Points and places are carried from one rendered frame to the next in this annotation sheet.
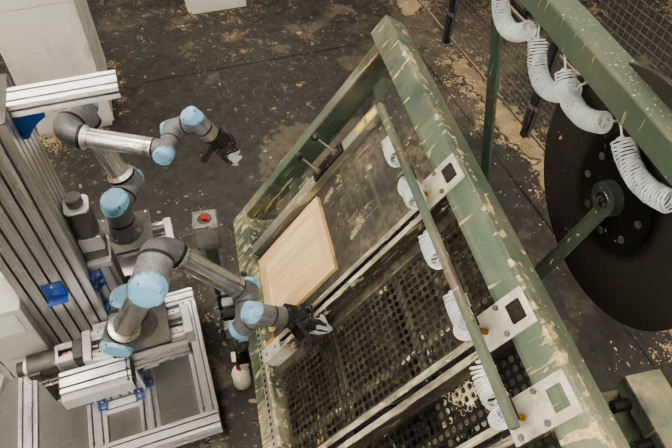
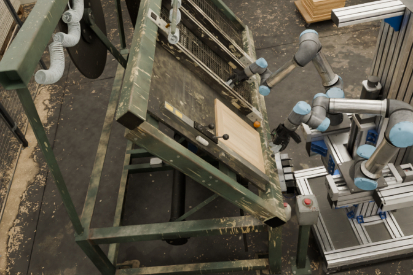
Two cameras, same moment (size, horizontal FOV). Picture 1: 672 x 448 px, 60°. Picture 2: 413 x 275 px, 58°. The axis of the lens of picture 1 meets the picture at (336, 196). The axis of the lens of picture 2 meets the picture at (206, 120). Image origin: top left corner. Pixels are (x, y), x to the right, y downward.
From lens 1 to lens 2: 3.13 m
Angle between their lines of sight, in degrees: 85
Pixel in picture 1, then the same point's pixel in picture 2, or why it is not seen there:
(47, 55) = not seen: outside the picture
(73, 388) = not seen: hidden behind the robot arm
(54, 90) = (372, 6)
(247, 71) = not seen: outside the picture
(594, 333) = (57, 223)
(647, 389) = not seen: outside the picture
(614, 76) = not seen: outside the picture
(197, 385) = (310, 192)
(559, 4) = (46, 7)
